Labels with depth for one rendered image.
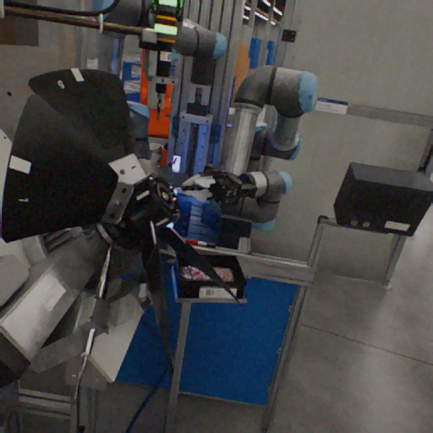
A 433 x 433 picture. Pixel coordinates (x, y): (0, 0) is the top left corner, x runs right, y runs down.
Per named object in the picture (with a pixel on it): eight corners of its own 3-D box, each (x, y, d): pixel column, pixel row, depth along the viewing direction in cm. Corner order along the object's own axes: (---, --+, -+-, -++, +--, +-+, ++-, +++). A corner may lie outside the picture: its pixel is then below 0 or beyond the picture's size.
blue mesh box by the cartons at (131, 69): (118, 112, 759) (120, 59, 720) (147, 106, 873) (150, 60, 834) (160, 122, 741) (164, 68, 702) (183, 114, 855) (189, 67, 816)
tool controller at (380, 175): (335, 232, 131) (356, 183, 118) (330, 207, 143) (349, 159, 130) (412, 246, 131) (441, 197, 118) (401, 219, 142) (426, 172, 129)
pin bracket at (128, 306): (101, 308, 93) (130, 293, 91) (110, 296, 98) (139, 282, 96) (114, 327, 94) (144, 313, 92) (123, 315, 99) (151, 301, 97)
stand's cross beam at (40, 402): (7, 409, 107) (6, 398, 106) (15, 397, 111) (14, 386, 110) (73, 420, 107) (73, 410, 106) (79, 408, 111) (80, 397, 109)
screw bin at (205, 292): (176, 299, 119) (178, 281, 116) (172, 270, 134) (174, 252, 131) (243, 300, 124) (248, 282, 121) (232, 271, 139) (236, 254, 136)
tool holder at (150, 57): (143, 81, 80) (146, 30, 76) (132, 76, 85) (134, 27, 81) (183, 85, 85) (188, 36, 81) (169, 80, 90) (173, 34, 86)
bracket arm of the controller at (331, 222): (318, 226, 133) (320, 218, 132) (316, 222, 136) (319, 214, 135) (386, 237, 133) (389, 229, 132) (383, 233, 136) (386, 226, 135)
